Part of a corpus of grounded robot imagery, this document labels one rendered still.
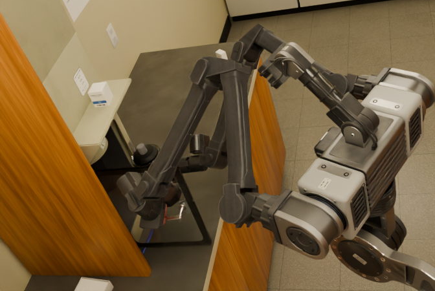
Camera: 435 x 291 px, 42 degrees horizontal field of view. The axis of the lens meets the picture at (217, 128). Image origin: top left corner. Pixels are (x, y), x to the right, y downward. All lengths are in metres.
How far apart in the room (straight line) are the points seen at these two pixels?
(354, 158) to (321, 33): 3.33
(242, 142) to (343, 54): 2.99
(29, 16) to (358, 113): 0.93
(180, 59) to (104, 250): 1.34
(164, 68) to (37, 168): 1.39
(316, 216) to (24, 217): 1.05
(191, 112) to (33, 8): 0.54
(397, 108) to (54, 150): 0.94
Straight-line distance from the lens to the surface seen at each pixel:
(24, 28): 1.65
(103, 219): 1.83
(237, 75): 1.45
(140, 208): 1.64
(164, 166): 1.58
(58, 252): 2.09
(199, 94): 1.52
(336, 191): 1.29
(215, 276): 2.14
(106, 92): 1.82
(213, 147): 1.87
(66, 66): 1.80
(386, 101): 1.50
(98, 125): 1.77
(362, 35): 4.52
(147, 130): 2.61
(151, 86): 2.89
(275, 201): 1.32
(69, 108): 1.78
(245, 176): 1.41
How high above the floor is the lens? 2.49
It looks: 39 degrees down
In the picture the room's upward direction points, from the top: 20 degrees counter-clockwise
